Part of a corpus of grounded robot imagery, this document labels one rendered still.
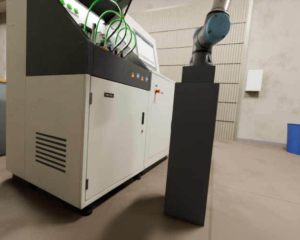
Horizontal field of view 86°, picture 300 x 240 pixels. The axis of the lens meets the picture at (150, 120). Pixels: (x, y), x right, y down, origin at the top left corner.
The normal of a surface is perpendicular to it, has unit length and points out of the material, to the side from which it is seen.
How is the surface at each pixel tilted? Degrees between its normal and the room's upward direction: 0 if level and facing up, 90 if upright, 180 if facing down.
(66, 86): 90
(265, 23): 90
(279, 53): 90
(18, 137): 90
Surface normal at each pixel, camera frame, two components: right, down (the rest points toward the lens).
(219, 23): 0.04, 0.22
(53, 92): -0.46, 0.04
